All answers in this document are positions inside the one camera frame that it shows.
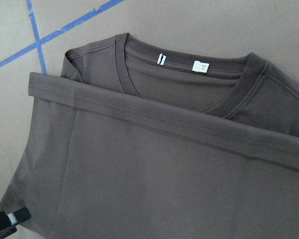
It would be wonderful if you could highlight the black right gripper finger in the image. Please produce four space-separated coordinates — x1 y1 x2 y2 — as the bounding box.
0 208 31 239

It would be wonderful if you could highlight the dark brown t-shirt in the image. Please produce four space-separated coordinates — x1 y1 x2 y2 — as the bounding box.
0 33 299 239

